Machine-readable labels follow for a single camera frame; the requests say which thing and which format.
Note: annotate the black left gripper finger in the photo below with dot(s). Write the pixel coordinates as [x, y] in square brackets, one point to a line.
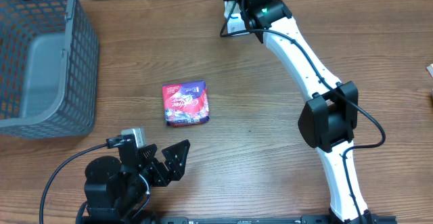
[176, 157]
[147, 154]

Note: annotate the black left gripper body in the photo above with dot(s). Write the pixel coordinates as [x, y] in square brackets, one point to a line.
[154, 174]

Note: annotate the red purple pad pack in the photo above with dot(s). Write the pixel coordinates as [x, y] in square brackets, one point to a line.
[186, 103]

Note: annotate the small orange snack packet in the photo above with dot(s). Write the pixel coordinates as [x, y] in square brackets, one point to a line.
[430, 69]

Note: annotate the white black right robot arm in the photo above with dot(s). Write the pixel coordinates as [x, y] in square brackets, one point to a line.
[329, 116]

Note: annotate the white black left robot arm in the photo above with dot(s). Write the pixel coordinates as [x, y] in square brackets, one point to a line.
[118, 189]

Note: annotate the white barcode scanner stand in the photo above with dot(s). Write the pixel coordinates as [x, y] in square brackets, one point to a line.
[233, 22]

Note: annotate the grey plastic mesh basket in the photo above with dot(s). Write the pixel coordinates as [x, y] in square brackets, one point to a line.
[49, 67]

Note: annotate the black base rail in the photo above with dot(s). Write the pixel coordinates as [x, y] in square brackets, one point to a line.
[304, 219]

